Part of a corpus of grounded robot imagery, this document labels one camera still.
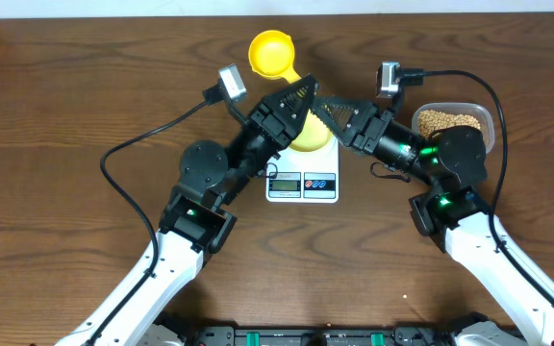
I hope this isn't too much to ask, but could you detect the clear plastic bean container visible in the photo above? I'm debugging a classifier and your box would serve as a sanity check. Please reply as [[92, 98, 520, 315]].
[[412, 102, 495, 153]]

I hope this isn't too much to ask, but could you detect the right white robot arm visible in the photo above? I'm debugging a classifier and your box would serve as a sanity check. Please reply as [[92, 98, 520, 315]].
[[313, 96, 554, 345]]

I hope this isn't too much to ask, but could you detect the black camera cable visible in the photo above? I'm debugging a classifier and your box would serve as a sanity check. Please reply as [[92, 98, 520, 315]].
[[401, 68, 554, 333], [99, 90, 220, 346]]

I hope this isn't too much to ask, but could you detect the yellow plastic scoop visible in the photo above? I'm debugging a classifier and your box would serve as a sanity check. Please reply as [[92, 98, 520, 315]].
[[248, 30, 301, 84]]

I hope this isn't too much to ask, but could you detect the right black camera cable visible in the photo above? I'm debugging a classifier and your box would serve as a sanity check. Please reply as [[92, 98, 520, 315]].
[[401, 68, 554, 333]]

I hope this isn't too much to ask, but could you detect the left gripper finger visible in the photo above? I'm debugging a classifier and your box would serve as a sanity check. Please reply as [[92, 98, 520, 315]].
[[262, 88, 315, 130], [283, 74, 317, 99]]

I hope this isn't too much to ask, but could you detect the white digital kitchen scale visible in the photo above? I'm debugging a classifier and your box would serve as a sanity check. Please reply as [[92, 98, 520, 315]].
[[265, 137, 340, 204]]

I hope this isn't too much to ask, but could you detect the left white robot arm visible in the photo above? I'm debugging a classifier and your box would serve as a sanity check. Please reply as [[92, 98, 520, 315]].
[[59, 65, 317, 345]]

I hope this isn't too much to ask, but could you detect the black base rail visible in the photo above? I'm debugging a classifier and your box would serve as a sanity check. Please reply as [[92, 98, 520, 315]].
[[151, 311, 523, 346]]

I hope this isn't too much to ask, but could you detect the left black camera cable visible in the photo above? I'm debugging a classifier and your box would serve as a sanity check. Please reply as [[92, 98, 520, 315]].
[[99, 90, 220, 346]]

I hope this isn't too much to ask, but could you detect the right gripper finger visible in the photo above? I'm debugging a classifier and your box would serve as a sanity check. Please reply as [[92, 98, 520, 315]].
[[312, 106, 368, 142], [317, 96, 377, 126]]

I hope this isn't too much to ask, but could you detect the yellow plastic bowl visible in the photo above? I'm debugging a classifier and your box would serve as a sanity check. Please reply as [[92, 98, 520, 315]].
[[290, 111, 333, 152]]

